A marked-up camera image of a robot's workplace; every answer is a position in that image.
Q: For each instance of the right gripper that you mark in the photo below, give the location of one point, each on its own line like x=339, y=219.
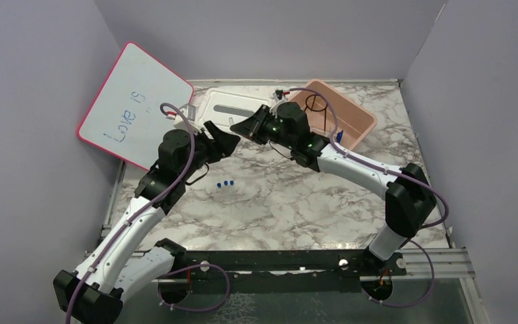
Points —
x=251, y=127

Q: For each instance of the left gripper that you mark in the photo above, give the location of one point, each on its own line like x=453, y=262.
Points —
x=222, y=145

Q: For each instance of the white plastic lid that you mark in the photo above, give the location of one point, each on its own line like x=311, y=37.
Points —
x=226, y=108

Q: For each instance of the black wire tripod stand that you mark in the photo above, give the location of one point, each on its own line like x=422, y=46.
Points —
x=316, y=104

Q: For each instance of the blue hexagonal clamp piece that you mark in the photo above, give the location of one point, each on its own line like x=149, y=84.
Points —
x=339, y=136

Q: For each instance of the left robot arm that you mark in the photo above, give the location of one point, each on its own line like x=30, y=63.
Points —
x=97, y=289

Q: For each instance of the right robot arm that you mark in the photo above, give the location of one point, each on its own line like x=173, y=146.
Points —
x=408, y=199

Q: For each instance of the pink-framed whiteboard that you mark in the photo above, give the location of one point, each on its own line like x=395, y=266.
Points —
x=125, y=119

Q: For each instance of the pink plastic bin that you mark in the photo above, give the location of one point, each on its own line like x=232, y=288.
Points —
x=354, y=120

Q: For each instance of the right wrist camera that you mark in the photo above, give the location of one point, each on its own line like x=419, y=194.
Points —
x=280, y=96

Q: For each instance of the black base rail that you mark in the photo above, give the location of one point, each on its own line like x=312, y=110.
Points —
x=176, y=269

